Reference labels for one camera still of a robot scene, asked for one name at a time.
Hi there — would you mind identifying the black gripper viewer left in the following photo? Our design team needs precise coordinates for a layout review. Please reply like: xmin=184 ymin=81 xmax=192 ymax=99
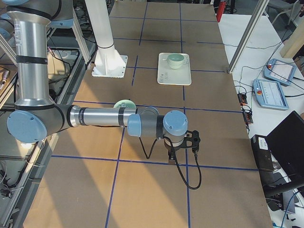
xmin=168 ymin=130 xmax=200 ymax=165

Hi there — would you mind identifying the green bowl with ice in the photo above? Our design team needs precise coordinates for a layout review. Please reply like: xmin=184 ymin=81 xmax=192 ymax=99
xmin=114 ymin=99 xmax=136 ymax=109

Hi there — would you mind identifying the pale green bear tray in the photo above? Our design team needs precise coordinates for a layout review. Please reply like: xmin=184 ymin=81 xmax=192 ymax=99
xmin=157 ymin=53 xmax=192 ymax=86

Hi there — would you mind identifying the black box on desk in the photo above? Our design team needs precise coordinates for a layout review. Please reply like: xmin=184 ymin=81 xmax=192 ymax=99
xmin=251 ymin=134 xmax=274 ymax=172

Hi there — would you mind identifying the blue teach pendant near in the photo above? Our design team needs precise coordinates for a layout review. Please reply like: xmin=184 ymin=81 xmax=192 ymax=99
xmin=253 ymin=79 xmax=289 ymax=110

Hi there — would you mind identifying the blue teach pendant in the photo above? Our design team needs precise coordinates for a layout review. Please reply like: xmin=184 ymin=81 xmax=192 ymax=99
xmin=264 ymin=58 xmax=296 ymax=86
xmin=253 ymin=79 xmax=289 ymax=110

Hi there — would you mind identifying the black computer monitor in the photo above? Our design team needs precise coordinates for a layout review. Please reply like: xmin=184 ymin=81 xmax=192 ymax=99
xmin=264 ymin=111 xmax=304 ymax=197

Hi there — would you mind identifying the blue teach pendant far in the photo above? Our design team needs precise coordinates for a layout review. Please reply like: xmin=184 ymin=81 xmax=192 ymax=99
xmin=264 ymin=58 xmax=296 ymax=86

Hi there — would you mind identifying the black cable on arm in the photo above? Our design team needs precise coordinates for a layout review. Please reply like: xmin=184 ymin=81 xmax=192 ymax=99
xmin=139 ymin=136 xmax=203 ymax=190

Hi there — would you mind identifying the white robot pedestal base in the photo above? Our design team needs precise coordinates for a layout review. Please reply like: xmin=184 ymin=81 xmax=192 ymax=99
xmin=85 ymin=0 xmax=128 ymax=78

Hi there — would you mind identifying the aluminium frame post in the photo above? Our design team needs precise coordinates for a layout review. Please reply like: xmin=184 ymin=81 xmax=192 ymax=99
xmin=228 ymin=0 xmax=269 ymax=74

